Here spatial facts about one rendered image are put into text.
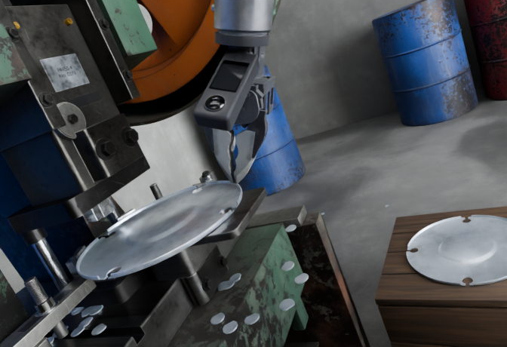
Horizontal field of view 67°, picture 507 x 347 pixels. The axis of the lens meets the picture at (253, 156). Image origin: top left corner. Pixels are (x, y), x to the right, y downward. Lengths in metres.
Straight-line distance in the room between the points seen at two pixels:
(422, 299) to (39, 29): 0.91
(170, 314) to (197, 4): 0.65
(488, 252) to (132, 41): 0.91
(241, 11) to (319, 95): 3.47
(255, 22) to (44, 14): 0.35
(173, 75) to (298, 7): 3.00
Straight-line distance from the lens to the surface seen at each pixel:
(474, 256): 1.08
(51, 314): 0.67
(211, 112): 0.45
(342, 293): 0.92
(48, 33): 0.69
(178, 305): 0.65
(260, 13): 0.50
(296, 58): 3.92
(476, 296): 0.98
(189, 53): 0.92
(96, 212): 0.73
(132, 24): 0.77
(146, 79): 1.00
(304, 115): 4.02
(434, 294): 1.00
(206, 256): 0.67
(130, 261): 0.59
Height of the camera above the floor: 0.98
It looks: 14 degrees down
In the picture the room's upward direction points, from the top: 22 degrees counter-clockwise
